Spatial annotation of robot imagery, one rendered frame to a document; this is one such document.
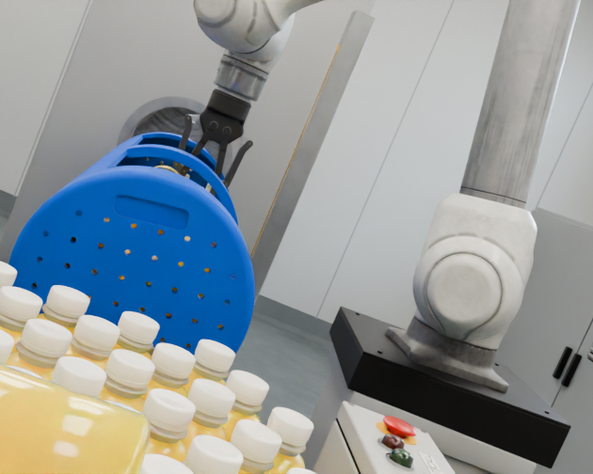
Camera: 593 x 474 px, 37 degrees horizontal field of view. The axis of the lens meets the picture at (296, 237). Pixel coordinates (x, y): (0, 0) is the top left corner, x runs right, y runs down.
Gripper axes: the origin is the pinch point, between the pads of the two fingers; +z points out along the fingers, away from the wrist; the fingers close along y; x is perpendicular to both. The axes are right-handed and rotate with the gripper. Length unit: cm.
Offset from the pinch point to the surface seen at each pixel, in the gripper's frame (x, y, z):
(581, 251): -156, -151, -19
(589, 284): -137, -150, -9
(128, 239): 62, 7, 0
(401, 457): 90, -22, 4
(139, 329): 79, 3, 5
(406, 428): 82, -25, 4
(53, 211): 62, 16, 0
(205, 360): 79, -4, 5
